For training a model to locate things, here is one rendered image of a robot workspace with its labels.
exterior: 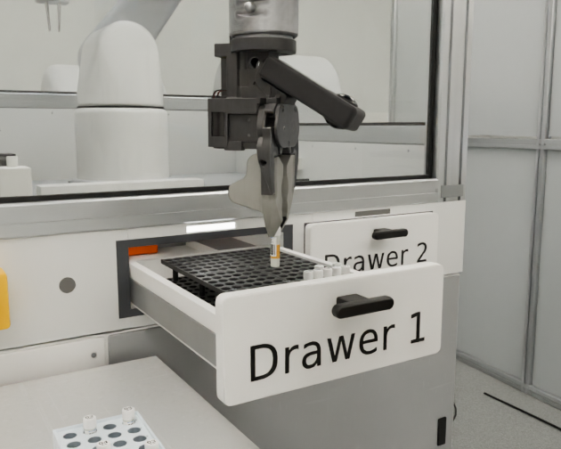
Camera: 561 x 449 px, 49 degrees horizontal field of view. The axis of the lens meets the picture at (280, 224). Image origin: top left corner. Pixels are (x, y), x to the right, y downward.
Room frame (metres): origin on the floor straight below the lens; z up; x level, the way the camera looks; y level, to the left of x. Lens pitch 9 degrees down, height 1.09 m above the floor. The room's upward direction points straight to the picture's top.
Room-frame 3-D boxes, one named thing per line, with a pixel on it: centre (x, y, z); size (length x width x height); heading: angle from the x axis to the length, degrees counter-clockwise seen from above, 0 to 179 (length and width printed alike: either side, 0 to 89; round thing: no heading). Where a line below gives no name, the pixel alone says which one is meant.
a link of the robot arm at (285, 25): (0.69, 0.02, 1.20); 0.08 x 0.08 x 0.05
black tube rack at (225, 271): (0.82, 0.04, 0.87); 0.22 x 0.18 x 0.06; 31
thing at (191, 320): (0.83, 0.04, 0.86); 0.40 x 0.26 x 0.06; 31
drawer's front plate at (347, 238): (1.09, -0.17, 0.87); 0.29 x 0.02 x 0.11; 121
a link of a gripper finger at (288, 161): (0.71, 0.02, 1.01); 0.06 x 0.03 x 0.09; 70
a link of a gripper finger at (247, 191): (0.68, 0.03, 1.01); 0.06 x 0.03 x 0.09; 70
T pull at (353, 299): (0.63, -0.08, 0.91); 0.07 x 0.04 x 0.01; 121
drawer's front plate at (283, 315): (0.65, -0.07, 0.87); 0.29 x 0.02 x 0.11; 121
